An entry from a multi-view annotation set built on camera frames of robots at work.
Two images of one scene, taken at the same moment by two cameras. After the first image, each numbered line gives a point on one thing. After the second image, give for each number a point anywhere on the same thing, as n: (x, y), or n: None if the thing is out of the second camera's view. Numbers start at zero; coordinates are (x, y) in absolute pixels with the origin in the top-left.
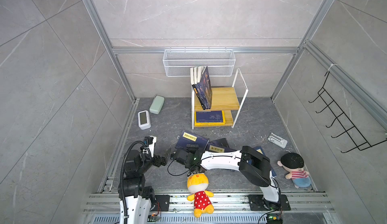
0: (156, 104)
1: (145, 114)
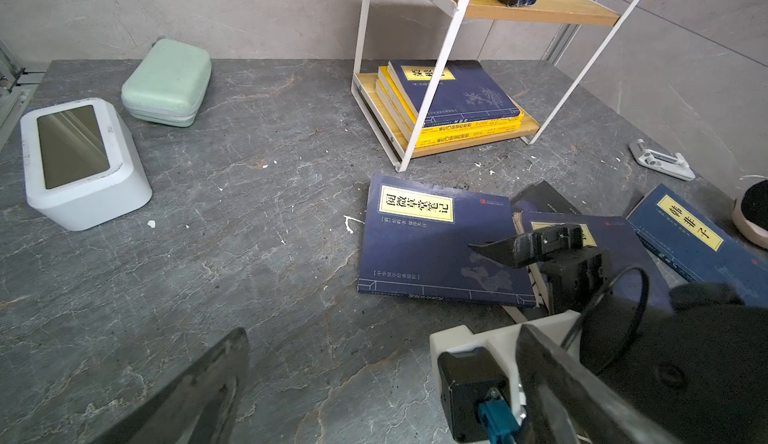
0: (167, 86)
1: (82, 166)
